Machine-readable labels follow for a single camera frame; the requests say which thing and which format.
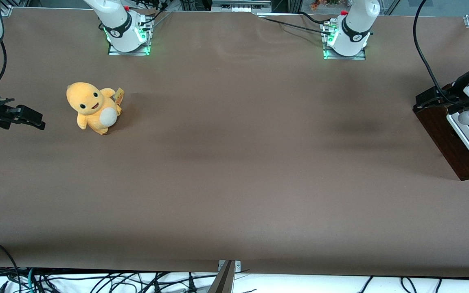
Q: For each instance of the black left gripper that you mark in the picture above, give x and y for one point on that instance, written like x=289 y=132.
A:
x=455 y=88

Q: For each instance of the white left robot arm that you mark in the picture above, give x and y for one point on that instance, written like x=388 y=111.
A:
x=354 y=30

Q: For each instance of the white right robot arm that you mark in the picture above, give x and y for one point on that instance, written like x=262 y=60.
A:
x=122 y=34

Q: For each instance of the dark wooden drawer front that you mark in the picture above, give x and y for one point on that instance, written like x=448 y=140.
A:
x=450 y=146

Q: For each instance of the yellow plush toy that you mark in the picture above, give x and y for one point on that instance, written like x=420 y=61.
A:
x=92 y=108

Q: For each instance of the orange background object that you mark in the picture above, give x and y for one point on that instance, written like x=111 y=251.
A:
x=314 y=5

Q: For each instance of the brown table cover sheet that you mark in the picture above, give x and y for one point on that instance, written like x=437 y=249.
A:
x=234 y=171

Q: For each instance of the grey background device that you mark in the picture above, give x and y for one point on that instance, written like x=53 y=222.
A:
x=240 y=5

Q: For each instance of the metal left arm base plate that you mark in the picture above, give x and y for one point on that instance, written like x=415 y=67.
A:
x=360 y=56

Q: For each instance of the small metal corner bracket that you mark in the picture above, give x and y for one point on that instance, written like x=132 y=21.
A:
x=6 y=10

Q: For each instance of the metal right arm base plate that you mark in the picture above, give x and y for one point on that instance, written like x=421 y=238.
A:
x=114 y=51

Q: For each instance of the aluminium camera post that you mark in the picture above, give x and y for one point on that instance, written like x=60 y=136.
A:
x=223 y=281

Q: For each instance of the small metal post bracket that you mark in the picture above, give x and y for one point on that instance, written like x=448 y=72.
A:
x=238 y=265

